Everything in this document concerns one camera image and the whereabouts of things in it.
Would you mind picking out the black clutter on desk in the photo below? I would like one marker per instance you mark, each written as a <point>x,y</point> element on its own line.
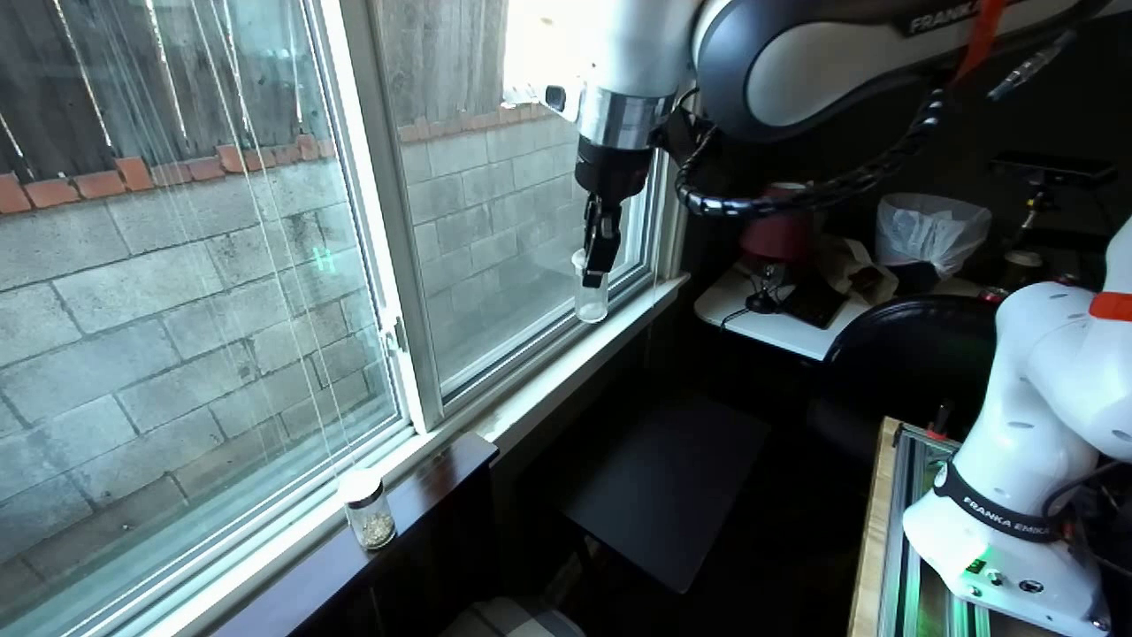
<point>807,302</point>

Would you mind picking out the wooden robot mounting table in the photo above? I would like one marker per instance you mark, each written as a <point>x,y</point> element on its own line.
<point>874,543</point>

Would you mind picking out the grey cinder block wall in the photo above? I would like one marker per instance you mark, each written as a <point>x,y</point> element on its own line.
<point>143,319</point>

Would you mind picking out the white desk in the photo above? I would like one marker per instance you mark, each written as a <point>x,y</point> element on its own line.
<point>779,328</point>

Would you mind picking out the red lamp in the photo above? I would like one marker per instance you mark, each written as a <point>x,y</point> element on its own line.
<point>779,235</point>

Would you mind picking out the dark square side table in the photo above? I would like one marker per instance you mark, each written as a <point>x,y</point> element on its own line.
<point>667,484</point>

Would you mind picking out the blue white plaid blanket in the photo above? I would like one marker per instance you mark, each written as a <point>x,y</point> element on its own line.
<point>513,621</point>

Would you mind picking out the black round chair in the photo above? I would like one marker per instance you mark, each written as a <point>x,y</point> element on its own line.
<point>913,354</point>

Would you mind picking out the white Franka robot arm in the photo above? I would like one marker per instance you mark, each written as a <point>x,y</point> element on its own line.
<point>826,73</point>

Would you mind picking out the white window frame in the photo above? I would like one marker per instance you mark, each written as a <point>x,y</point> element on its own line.
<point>371,180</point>

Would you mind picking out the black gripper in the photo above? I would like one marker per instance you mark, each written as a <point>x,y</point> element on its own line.
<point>614,171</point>

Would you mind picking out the white window sill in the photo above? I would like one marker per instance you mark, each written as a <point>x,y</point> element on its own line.
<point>569,371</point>

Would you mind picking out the white plastic bag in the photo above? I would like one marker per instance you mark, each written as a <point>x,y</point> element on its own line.
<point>931,233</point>

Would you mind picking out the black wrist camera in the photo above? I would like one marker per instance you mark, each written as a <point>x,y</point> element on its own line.
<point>683,135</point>

